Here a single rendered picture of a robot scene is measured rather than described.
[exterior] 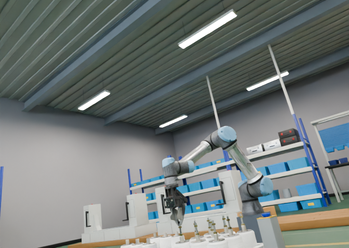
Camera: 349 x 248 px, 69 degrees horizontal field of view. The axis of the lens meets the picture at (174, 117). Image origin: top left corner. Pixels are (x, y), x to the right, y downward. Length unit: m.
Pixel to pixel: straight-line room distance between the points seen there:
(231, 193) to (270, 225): 2.33
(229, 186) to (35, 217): 5.49
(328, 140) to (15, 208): 7.84
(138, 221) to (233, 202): 1.90
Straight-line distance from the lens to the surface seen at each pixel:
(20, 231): 7.66
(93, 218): 5.95
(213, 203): 6.80
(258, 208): 1.90
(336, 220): 3.18
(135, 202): 4.82
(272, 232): 1.34
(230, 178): 3.64
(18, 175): 7.76
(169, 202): 1.43
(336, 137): 7.25
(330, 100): 9.89
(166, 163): 1.45
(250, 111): 10.53
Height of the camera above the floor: 0.42
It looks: 20 degrees up
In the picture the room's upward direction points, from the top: 10 degrees counter-clockwise
